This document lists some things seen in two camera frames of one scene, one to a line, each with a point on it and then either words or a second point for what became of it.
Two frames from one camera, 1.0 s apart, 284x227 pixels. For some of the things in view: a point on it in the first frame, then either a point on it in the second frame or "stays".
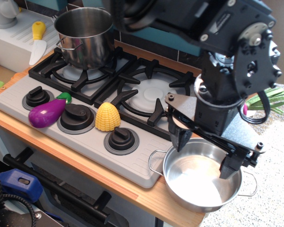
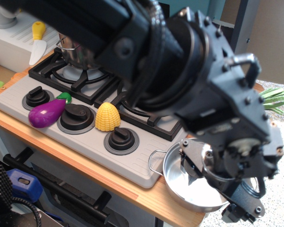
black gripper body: x=217 y=120 → x=235 y=167
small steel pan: x=191 y=176 stays
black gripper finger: x=180 y=137 → x=190 y=179
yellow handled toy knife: x=39 y=29 stays
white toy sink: x=11 y=47 stays
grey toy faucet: x=5 y=12 stays
